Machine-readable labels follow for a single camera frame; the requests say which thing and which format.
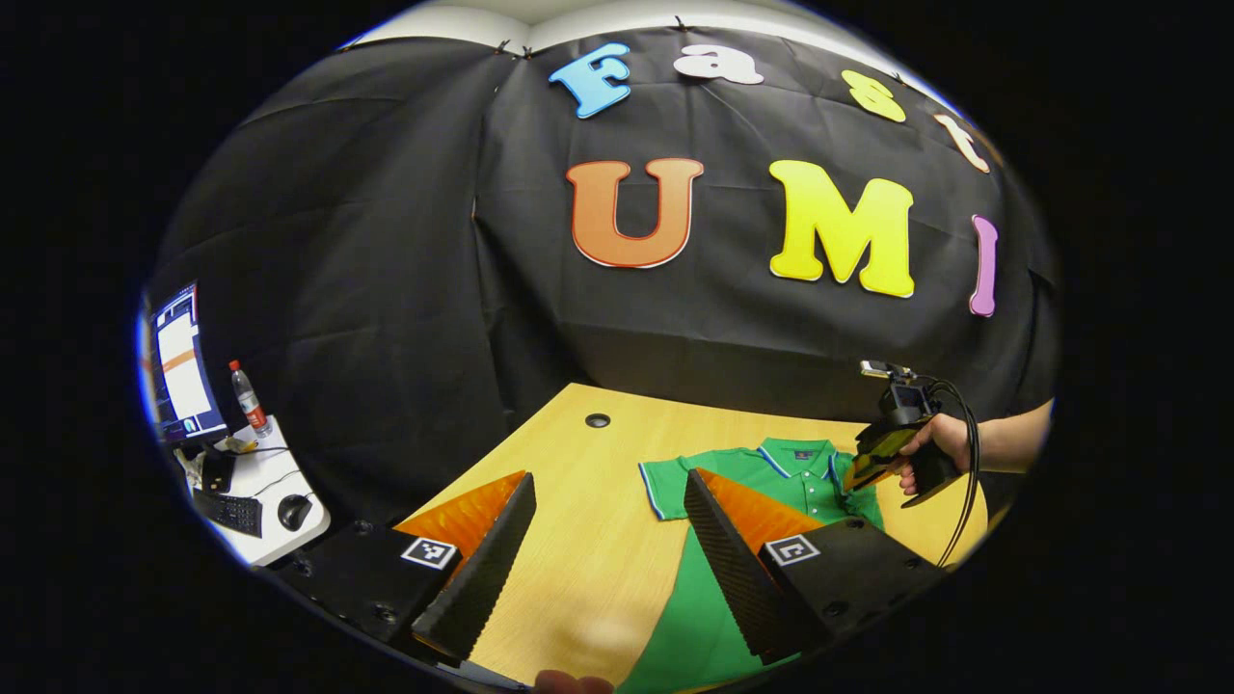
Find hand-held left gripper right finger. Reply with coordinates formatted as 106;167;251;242
683;468;952;668

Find plastic bottle with red label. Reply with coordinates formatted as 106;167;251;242
228;360;275;438

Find green polo T-shirt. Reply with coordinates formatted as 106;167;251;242
617;438;886;694

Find black keyboard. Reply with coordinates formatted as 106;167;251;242
192;486;264;539

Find white side desk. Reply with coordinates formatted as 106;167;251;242
178;414;332;568

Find computer monitor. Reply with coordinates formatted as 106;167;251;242
145;280;230;444

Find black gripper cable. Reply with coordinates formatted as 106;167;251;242
924;377;983;569

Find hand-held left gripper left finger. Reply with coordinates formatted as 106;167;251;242
275;470;538;668

